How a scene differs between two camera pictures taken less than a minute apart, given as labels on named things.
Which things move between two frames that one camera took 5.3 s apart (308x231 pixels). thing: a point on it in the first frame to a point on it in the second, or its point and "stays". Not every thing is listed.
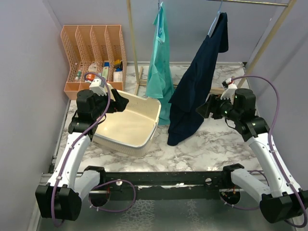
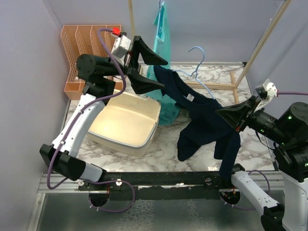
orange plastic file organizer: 92,52 stays
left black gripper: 120,104 to 141,83
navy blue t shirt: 185,119 to 200,123
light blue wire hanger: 212,25 to 195,72
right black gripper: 212,105 to 236,114
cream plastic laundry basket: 131,131 stays
